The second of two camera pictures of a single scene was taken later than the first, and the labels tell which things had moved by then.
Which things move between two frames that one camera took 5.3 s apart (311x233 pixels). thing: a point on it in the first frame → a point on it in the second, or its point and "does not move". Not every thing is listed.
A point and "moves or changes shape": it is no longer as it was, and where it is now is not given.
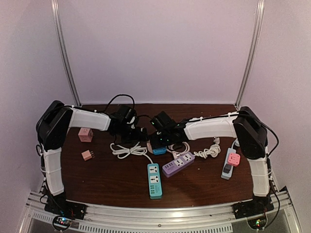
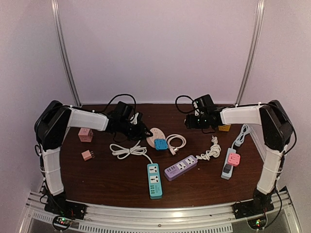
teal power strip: [154, 181] does not move
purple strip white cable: [213, 151] moves or changes shape
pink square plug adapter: [233, 159] does not move
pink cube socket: [85, 135] does not move
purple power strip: [177, 164] moves or changes shape
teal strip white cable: [122, 152] does not move
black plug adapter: [227, 168] does not move
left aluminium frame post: [68, 68] does not move
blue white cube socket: [159, 151] moves or changes shape
